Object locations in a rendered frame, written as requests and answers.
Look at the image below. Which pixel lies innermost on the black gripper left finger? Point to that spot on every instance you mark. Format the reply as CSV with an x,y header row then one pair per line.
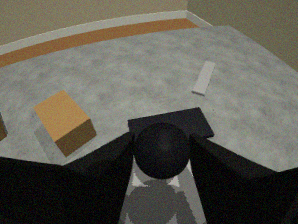
x,y
89,190

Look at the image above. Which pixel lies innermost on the brown rectangular block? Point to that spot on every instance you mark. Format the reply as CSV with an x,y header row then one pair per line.
x,y
2,131
67,124

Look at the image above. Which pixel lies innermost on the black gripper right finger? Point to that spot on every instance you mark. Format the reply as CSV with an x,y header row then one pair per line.
x,y
234,190

